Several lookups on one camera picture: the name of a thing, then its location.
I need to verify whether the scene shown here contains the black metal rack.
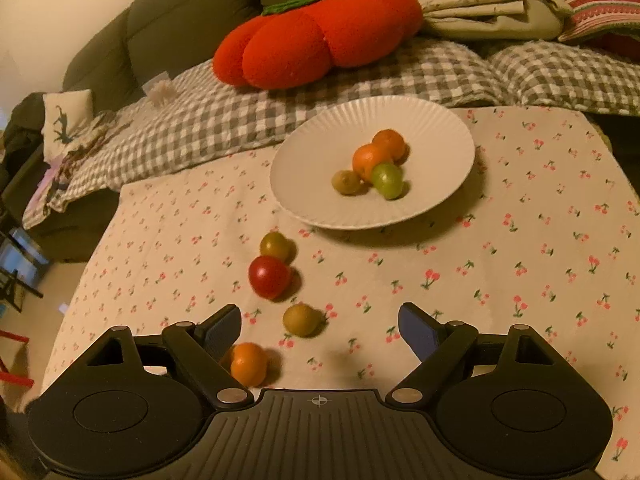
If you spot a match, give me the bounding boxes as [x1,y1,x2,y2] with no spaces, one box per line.
[0,227,50,313]

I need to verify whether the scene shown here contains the grey checkered blanket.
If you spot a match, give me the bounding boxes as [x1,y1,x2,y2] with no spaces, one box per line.
[22,39,640,231]

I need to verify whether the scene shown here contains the cherry print tablecloth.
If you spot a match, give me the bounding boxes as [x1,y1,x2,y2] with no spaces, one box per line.
[42,105,640,480]

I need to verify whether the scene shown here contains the brown kiwi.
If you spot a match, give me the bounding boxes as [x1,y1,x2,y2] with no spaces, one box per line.
[283,303,322,337]
[332,170,371,196]
[259,231,294,264]

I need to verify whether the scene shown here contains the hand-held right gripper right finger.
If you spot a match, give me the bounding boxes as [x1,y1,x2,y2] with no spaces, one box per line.
[390,302,557,407]

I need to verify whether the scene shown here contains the green plum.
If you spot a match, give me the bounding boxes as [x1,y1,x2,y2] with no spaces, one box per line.
[371,162,405,200]

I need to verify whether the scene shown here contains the red tomato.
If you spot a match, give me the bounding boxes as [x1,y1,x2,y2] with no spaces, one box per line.
[248,255,294,299]

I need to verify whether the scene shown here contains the white ribbed plate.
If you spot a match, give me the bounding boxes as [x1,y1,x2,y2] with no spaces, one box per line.
[269,95,476,231]

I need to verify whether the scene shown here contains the olive green sofa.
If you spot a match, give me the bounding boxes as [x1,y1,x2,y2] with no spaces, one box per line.
[62,0,406,113]

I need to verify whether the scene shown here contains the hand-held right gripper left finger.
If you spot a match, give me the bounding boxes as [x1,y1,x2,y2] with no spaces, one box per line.
[82,304,253,408]

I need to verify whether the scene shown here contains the striped knitted pillow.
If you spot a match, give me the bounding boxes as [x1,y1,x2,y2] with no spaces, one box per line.
[529,0,640,45]

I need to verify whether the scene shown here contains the small printed cushion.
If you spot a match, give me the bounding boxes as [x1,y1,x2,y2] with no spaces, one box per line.
[42,88,96,162]

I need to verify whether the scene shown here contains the white fluffy pompom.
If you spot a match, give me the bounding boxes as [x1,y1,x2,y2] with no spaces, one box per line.
[150,82,177,110]

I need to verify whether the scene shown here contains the red stand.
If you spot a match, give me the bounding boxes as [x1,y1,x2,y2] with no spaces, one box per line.
[0,329,36,389]

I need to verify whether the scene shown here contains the orange mandarin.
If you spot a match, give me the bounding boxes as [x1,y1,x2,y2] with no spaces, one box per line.
[230,343,269,387]
[352,144,390,183]
[372,129,407,162]

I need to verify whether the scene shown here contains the dark cloth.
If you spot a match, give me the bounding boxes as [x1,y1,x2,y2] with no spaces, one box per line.
[0,92,48,191]

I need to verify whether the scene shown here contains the red tomato-shaped cushion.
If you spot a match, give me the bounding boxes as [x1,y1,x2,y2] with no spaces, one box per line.
[212,0,425,91]

